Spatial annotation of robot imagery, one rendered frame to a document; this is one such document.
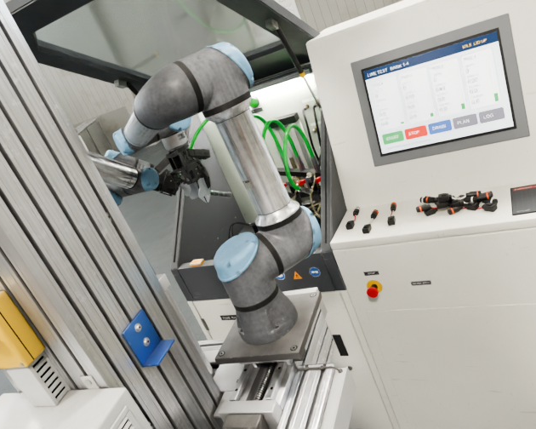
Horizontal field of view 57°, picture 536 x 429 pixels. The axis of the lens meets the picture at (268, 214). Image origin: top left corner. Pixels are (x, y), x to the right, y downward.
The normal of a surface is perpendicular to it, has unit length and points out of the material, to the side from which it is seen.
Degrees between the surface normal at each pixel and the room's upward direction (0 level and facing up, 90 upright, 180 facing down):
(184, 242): 90
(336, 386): 0
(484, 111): 76
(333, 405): 0
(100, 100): 90
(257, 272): 90
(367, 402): 90
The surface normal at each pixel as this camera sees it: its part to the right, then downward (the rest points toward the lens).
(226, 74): 0.46, 0.10
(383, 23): -0.46, 0.29
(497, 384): -0.38, 0.50
